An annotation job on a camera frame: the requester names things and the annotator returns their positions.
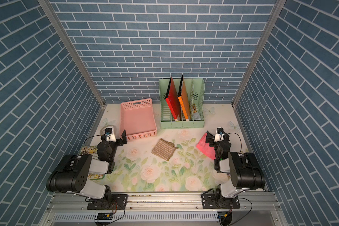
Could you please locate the pink and grey dishcloth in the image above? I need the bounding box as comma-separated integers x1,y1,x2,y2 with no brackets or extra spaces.
196,132,216,160

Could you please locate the brown striped dishcloth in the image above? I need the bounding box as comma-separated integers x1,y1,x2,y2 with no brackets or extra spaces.
151,138,177,161

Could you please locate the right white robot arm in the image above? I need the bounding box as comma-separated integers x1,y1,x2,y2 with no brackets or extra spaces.
201,128,266,210

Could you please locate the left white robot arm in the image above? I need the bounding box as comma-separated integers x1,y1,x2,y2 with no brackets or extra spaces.
46,127,128,210

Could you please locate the clear tape roll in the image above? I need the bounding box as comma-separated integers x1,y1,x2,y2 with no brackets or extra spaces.
100,125,114,135

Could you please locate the pink plastic basket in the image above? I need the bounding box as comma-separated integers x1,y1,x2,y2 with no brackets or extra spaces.
120,98,157,140

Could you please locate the light blue cloth in organizer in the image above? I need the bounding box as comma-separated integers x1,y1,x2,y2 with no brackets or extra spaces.
193,111,202,121

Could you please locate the left illustrated picture book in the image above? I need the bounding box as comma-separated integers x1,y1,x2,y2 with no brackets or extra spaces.
80,146,105,181

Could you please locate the orange folder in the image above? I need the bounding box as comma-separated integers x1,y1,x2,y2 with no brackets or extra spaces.
178,75,191,121

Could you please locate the green file organizer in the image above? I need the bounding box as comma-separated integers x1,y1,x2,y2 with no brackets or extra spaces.
159,78,205,129

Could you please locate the red folder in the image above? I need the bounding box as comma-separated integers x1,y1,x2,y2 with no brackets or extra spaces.
165,76,181,121

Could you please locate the small black circuit board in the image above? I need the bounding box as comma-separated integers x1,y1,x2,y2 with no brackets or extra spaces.
95,212,114,221

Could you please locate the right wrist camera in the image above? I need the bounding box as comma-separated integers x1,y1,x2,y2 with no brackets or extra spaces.
214,128,224,142

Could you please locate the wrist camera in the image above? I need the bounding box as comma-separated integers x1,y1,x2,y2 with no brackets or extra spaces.
104,126,116,142
214,128,224,142

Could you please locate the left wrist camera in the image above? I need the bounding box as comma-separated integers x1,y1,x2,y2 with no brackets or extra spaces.
104,126,116,142

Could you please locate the aluminium mounting rail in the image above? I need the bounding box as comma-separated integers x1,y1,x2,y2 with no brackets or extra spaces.
46,191,281,213

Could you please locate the white slotted cable duct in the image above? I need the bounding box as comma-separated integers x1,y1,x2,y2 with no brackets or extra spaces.
53,211,218,223

